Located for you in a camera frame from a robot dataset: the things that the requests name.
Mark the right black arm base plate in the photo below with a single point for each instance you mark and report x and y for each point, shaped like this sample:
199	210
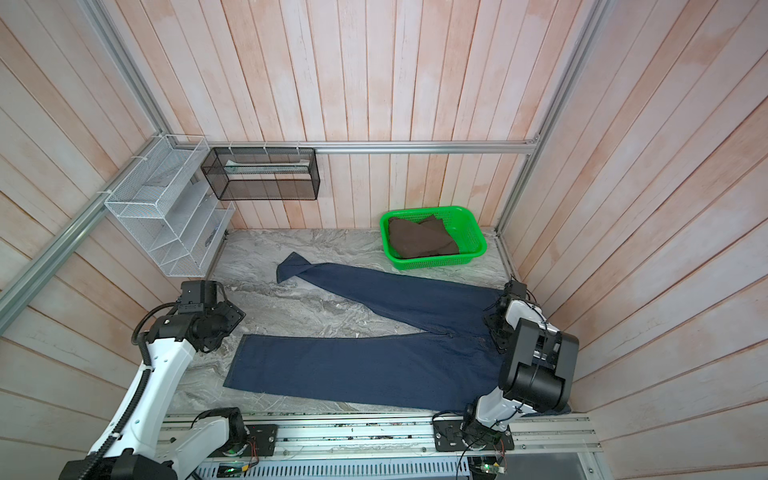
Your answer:
454	434

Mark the horizontal aluminium wall rail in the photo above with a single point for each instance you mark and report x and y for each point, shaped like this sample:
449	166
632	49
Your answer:
392	147

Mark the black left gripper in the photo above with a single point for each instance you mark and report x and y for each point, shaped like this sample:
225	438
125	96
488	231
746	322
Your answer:
235	315

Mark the white wire mesh shelf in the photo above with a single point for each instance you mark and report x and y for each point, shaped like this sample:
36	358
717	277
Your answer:
170	209

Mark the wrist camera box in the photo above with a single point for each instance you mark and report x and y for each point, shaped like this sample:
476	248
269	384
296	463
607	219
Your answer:
197	296
516	289

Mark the folded dark brown trousers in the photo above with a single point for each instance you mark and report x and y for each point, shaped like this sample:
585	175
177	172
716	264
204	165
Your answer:
426	238

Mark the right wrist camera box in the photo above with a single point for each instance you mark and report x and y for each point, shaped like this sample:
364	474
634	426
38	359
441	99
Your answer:
516	289

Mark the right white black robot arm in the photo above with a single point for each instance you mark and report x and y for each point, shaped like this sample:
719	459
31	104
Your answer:
536	375

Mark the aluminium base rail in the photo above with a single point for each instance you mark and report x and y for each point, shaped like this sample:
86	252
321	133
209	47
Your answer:
386	445

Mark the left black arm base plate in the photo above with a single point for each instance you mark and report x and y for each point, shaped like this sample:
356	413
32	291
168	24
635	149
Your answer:
252	440

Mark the green perforated plastic basket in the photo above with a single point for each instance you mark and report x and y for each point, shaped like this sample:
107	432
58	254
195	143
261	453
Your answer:
461	225

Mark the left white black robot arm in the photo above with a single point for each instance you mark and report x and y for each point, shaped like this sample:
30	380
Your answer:
128	448

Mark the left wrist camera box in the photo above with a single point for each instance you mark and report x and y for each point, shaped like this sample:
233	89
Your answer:
197	296

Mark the black mesh wall basket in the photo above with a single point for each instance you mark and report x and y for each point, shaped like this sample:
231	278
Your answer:
262	173

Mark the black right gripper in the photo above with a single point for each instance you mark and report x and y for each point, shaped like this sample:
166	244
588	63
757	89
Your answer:
499	341

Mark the dark blue denim jeans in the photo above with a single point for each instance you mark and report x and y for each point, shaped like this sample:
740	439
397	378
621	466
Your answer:
447	361

